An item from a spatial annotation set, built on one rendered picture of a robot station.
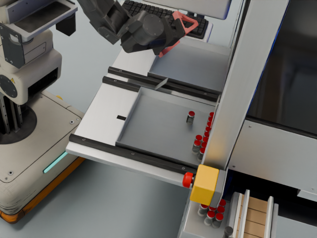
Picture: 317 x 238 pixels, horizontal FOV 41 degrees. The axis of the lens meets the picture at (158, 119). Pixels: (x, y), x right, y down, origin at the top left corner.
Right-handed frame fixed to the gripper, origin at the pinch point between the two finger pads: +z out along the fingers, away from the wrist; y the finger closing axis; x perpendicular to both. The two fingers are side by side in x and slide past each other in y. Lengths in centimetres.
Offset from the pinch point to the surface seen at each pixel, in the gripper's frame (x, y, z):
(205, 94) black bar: -13.3, -25.1, 19.9
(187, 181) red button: -37.8, -5.1, -14.7
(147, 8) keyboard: 39, -59, 38
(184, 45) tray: 11, -38, 32
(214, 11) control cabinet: 28, -46, 64
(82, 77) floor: 48, -158, 45
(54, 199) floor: -23, -129, -9
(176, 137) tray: -24.2, -24.5, 1.0
